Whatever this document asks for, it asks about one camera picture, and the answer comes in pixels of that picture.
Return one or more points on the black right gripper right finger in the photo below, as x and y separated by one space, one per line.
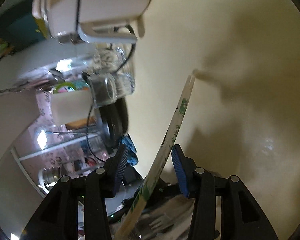
224 208

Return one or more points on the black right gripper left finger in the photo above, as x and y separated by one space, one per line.
57 215

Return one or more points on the disposable chopsticks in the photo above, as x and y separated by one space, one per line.
159 163

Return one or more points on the white container with green lid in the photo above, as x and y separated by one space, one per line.
70 102

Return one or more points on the clear drinking glass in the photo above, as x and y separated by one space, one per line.
110 75

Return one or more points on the dark green knife holder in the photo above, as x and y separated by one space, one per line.
18 27

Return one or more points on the beige electric kettle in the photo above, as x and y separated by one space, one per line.
92 21

